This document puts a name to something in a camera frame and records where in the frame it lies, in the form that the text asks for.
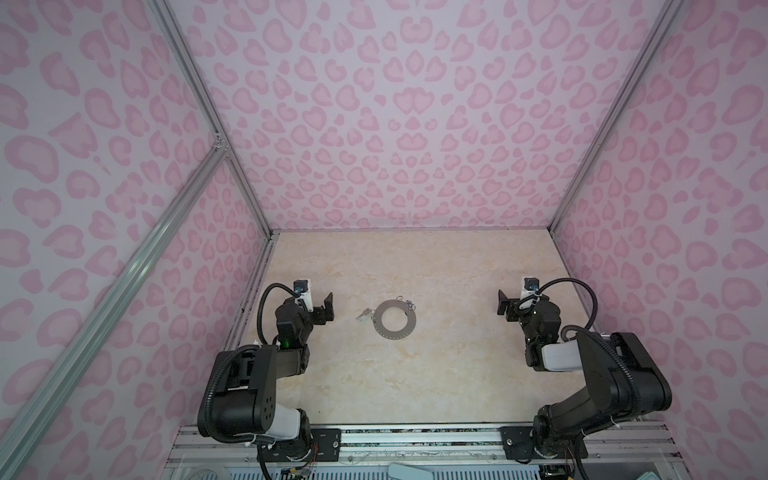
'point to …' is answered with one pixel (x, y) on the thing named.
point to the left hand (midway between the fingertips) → (318, 291)
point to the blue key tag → (410, 304)
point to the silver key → (365, 312)
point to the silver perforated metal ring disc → (394, 335)
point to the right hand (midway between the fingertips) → (517, 289)
